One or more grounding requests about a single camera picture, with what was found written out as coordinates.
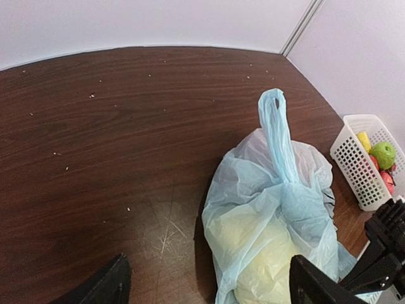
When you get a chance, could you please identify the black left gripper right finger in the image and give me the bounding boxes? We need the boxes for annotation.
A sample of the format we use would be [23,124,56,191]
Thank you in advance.
[289,255,365,304]

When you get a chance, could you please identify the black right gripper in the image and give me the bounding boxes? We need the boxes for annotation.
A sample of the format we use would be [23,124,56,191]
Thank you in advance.
[340,198,404,300]

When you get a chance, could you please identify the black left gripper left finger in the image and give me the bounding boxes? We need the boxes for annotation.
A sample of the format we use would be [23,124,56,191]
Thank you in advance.
[57,253,132,303]

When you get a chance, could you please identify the light blue plastic bag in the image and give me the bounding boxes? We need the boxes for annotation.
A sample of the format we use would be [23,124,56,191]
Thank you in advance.
[202,89,356,303]

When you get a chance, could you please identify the white plastic basket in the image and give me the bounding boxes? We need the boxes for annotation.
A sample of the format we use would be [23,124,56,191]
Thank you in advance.
[330,114,404,212]

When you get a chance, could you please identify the red apple front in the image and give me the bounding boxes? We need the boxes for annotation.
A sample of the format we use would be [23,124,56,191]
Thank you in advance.
[380,170,396,194]

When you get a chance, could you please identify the red apple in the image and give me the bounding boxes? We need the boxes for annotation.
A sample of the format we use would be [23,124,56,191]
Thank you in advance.
[369,155,380,171]
[380,170,396,194]

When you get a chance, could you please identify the red apple back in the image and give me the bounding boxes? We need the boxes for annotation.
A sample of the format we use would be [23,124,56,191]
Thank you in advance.
[369,155,380,171]

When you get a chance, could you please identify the large green apple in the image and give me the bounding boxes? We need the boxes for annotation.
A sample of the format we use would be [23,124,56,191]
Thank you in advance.
[370,142,396,170]

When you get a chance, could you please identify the right aluminium post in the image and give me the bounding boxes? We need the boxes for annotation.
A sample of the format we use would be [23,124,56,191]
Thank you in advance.
[280,0,325,58]

